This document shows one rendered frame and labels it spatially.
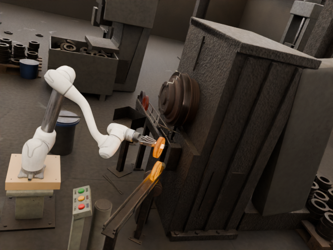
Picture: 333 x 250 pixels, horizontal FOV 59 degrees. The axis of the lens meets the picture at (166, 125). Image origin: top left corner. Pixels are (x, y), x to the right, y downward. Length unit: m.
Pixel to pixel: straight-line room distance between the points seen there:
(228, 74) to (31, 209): 1.85
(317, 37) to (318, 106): 2.52
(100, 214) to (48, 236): 0.63
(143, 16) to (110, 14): 0.53
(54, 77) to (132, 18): 2.95
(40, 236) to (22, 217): 0.23
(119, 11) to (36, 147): 3.01
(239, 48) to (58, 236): 1.96
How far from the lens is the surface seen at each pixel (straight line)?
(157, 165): 2.17
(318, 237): 3.44
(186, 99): 2.32
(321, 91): 2.54
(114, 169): 3.36
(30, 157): 2.38
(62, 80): 2.14
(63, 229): 2.67
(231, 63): 2.05
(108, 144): 2.09
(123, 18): 4.88
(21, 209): 2.66
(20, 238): 2.63
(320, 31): 5.01
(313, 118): 2.63
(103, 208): 2.12
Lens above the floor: 1.95
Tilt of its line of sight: 25 degrees down
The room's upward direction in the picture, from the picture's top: 16 degrees clockwise
